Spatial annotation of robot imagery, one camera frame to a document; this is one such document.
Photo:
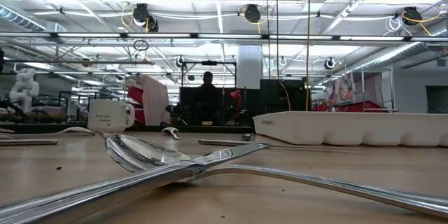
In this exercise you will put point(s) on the silver spoon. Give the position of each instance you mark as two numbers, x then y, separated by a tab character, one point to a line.
170	131
147	154
82	129

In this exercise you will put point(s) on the black rig frame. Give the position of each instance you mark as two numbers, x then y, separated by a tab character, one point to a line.
224	62

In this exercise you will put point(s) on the white tilted panel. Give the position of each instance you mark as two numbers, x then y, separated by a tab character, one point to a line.
155	101

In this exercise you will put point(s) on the silver ventilation duct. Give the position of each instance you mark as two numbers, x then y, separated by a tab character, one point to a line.
402	54
21	17

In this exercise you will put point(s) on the black partition cabinet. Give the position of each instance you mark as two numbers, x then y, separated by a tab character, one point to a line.
280	94

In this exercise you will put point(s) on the person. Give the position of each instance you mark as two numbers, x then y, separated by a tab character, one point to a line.
207	98

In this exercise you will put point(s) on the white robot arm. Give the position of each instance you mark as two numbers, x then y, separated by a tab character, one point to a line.
24	87

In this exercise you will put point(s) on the white cutlery organizer tray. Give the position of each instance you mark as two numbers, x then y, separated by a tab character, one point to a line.
350	127

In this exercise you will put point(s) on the long light strip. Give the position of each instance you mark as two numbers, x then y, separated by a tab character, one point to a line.
157	35

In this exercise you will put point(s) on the white building column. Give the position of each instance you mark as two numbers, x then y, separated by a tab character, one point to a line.
250	66

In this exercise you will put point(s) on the pink and white mug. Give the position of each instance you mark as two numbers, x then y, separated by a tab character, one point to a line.
108	115

